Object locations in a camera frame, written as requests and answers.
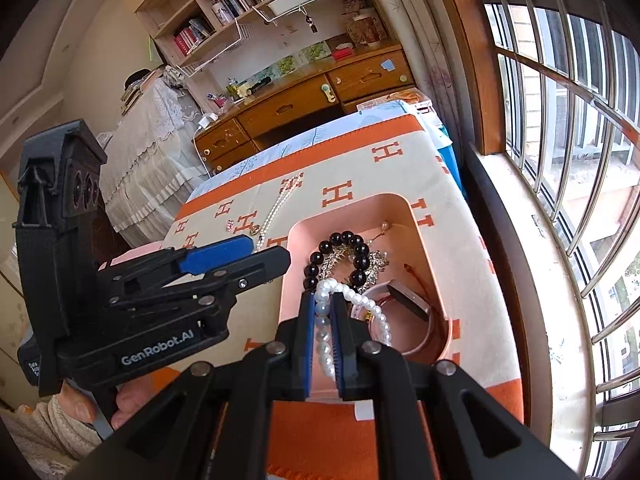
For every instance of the pink strap smartwatch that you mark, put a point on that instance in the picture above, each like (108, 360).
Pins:
(396, 316)

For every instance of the red small box on desk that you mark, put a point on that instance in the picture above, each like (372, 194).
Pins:
(342, 52)

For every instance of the wooden desk with drawers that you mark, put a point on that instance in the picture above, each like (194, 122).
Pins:
(311, 96)

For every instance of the metal window security bars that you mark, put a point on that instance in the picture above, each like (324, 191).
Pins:
(570, 83)

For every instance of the person's left hand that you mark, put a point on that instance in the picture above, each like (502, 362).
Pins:
(130, 398)

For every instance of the pink rectangular tray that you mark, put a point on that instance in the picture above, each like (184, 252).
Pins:
(400, 276)

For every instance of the silver leaf rhinestone brooch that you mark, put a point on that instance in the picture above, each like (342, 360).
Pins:
(360, 259)

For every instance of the pink bed sheet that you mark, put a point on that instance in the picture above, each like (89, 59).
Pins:
(132, 254)

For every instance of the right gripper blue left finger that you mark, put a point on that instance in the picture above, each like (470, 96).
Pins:
(293, 371)

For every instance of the white lace covered furniture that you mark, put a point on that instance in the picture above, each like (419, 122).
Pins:
(152, 166)

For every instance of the wooden bookshelf with books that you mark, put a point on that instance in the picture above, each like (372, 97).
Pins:
(216, 43)

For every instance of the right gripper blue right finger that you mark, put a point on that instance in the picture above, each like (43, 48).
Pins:
(355, 354)

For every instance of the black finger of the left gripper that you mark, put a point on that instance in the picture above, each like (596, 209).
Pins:
(197, 295)

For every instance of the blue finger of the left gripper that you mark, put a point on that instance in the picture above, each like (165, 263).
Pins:
(168, 264)

